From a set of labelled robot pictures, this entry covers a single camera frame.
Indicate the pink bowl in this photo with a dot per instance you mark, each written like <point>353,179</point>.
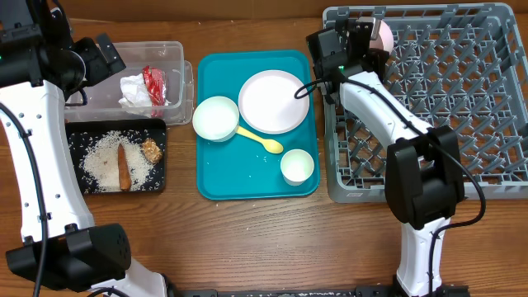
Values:
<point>381,37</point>

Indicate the black tray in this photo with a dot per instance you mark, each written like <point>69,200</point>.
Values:
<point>78,132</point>

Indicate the pale green cup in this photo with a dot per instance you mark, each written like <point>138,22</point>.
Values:
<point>296,166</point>

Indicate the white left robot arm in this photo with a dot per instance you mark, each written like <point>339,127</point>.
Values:
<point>62,248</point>

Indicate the orange carrot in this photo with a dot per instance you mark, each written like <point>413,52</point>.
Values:
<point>124,174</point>

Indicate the white round plate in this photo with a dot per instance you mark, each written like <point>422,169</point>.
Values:
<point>267,102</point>

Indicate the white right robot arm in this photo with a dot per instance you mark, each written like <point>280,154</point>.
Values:
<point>423,179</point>

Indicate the white napkin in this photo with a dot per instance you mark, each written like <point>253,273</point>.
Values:
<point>134,92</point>

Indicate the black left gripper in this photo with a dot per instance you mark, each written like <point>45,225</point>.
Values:
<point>100,68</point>

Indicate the clear plastic bin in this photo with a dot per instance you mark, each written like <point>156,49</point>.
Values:
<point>102,99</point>

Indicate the yellow plastic spoon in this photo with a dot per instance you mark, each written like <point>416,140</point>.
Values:
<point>270,145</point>

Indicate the teal plastic tray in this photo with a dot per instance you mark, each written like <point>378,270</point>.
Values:
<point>240,168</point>

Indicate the red foil snack wrapper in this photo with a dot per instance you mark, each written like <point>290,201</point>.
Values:
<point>154,81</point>

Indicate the brown food scraps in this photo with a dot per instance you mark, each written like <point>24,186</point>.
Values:
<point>151,151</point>

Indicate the small white bowl with scraps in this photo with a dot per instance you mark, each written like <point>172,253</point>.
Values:
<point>216,119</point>

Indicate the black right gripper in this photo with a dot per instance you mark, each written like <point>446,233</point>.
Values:
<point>378,58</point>

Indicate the spilled white rice pile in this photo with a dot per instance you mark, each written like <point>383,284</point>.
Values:
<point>101,163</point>

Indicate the grey dishwasher rack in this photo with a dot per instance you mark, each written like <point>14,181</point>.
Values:
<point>462,65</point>

